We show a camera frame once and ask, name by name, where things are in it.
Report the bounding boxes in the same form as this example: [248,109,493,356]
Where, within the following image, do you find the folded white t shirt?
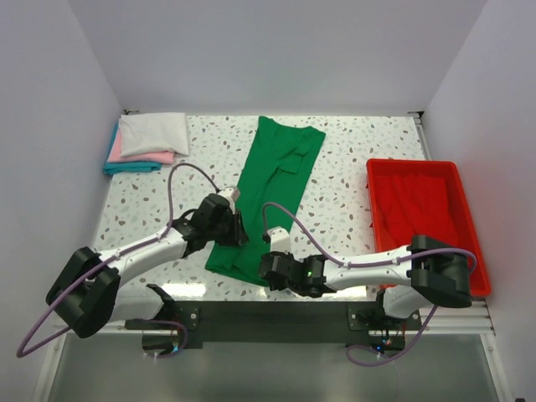
[118,112,190,157]

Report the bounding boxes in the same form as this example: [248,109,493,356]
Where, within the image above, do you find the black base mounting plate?
[125,299,424,351]

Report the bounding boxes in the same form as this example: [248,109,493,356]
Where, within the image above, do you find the red t shirt in bin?
[375,174,458,249]

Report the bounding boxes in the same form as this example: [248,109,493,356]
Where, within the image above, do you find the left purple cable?
[16,162,223,359]

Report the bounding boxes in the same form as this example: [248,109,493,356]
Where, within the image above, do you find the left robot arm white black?
[45,187,248,338]

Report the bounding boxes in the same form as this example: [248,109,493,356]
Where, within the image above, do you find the red plastic bin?
[366,158,492,297]

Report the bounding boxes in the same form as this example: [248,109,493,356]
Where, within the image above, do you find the folded teal t shirt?
[102,123,162,176]

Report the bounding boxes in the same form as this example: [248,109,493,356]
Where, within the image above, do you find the folded pink t shirt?
[107,130,174,164]

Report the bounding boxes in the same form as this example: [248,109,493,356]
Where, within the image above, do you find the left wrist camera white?
[218,186,240,207]

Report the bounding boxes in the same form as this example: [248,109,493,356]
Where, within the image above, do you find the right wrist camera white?
[267,226,291,254]

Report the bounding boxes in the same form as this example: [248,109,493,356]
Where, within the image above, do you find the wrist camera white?
[218,186,240,207]
[267,226,291,254]

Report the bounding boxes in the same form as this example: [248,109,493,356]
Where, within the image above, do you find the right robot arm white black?
[259,235,477,320]

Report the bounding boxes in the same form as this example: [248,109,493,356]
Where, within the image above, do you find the green t shirt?
[205,116,326,286]

